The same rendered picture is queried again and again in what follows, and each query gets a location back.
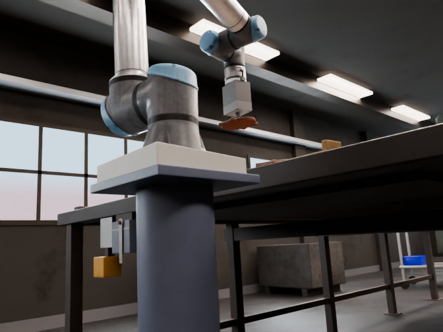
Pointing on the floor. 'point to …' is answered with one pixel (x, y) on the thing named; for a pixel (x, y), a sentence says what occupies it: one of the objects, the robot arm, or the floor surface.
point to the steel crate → (298, 267)
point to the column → (176, 243)
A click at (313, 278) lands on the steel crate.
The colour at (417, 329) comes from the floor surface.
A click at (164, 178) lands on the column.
